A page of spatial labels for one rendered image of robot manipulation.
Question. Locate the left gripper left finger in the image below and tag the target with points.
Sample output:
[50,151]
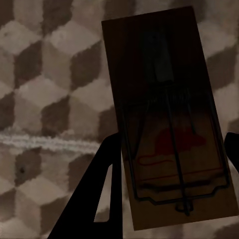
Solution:
[77,219]

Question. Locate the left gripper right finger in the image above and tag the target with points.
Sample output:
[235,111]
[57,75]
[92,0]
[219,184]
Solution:
[231,144]

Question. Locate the mousetrap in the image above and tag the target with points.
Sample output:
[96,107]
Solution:
[173,152]

